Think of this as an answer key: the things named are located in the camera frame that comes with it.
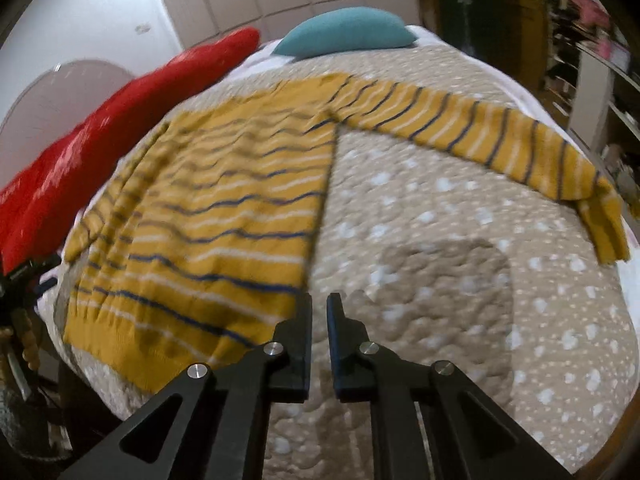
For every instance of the dark wooden door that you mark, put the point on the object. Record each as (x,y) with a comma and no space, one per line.
(511,35)

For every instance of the white shelf unit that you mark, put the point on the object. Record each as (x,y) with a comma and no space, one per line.
(595,81)

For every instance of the red blanket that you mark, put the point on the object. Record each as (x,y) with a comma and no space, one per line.
(39,205)

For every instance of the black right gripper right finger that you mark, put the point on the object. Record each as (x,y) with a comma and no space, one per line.
(428,421)

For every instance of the teal pillow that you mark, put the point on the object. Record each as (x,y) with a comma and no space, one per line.
(344,30)

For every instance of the yellow striped knit sweater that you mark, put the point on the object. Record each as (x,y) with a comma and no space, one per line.
(200,242)

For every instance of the white bed sheet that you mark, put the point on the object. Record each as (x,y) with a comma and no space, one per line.
(263,60)

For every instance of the pink clothes on shelf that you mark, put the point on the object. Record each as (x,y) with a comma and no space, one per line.
(591,14)

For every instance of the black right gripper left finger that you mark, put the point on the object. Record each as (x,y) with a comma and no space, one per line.
(210,424)

